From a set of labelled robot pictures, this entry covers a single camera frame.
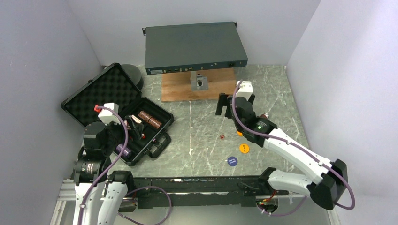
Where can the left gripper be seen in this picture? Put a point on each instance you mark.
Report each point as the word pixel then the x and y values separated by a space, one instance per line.
pixel 120 127

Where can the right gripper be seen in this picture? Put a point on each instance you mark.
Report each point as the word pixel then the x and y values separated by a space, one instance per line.
pixel 224 101

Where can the orange black chip stack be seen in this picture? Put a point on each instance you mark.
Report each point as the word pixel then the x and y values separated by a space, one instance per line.
pixel 145 116

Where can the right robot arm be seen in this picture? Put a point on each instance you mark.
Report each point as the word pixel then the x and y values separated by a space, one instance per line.
pixel 323 180

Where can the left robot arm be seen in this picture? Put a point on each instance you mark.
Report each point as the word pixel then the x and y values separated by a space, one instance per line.
pixel 128 125

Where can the black poker set case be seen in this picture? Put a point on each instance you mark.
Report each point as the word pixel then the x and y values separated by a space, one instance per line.
pixel 113 85

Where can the purple chip stack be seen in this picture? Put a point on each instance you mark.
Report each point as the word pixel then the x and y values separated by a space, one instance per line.
pixel 126 152

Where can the playing card deck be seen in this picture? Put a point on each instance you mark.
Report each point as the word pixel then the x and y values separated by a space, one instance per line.
pixel 136 119

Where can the wooden base board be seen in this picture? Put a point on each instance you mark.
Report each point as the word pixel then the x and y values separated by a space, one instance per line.
pixel 176 87

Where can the orange dealer button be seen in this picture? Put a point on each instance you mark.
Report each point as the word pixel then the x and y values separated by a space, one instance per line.
pixel 244 148

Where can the dark teal rack device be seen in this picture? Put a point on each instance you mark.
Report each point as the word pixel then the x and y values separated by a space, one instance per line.
pixel 193 47

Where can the blue small blind button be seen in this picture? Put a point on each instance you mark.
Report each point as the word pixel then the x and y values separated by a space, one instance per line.
pixel 232 161

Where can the black round speaker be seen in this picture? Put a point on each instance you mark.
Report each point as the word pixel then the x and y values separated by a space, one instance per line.
pixel 134 74

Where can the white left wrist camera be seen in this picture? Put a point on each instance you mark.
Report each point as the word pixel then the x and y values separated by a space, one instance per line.
pixel 106 116

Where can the metal stand post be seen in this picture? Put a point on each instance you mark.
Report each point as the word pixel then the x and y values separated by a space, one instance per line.
pixel 198 81

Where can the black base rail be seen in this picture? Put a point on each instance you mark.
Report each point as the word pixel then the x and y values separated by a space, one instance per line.
pixel 243 191

